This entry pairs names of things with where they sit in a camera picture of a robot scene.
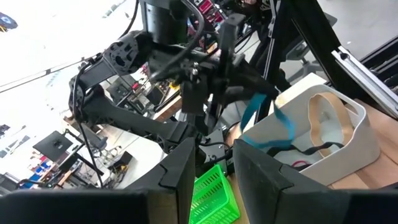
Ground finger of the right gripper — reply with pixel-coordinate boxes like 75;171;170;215
233;58;279;96
223;86;275;102

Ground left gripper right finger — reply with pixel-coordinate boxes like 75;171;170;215
233;139;398;224

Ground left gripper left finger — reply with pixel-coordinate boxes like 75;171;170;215
0;138;197;224

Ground blue rubber band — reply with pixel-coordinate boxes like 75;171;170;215
239;92;296;149

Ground black rubber band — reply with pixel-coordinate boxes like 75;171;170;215
267;141;345;156

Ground wide tan rubber band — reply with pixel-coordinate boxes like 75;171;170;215
307;91;355;158

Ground green plastic basket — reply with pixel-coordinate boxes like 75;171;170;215
188;164;241;224

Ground black room monitor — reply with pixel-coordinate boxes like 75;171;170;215
32;130;74;162

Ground black ceiling pendant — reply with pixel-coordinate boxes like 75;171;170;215
0;11;19;34

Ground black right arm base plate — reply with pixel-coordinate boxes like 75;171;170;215
195;127;236;177

